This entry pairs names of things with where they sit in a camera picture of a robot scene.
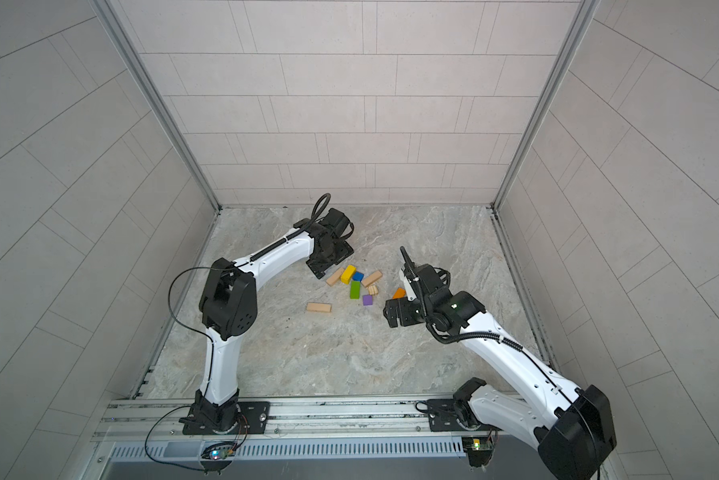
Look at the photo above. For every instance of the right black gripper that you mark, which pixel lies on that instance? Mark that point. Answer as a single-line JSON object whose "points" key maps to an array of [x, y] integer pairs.
{"points": [[401, 305]]}

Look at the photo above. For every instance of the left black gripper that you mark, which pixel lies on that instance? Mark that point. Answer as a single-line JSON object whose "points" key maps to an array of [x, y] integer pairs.
{"points": [[345, 251]]}

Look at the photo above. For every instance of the natural wood block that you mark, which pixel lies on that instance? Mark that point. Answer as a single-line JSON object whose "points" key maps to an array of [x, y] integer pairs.
{"points": [[335, 277], [372, 278], [315, 307]]}

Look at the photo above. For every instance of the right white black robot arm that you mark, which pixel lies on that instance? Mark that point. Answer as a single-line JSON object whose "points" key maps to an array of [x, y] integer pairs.
{"points": [[571, 427]]}

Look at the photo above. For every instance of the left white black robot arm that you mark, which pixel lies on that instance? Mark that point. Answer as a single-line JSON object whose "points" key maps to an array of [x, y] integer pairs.
{"points": [[228, 305]]}

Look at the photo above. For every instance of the yellow wood block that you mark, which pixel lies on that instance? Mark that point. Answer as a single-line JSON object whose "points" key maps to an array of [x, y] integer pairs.
{"points": [[347, 274]]}

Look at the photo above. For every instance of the green wood block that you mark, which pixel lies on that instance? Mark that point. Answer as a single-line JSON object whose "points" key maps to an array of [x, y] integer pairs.
{"points": [[355, 288]]}

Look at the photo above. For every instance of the right circuit board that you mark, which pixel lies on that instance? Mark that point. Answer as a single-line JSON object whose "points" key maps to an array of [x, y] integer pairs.
{"points": [[479, 450]]}

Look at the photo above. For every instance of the left green circuit board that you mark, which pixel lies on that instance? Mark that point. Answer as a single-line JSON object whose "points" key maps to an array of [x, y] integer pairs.
{"points": [[219, 452]]}

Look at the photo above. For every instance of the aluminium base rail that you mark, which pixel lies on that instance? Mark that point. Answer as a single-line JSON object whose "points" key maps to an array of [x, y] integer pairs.
{"points": [[328, 417]]}

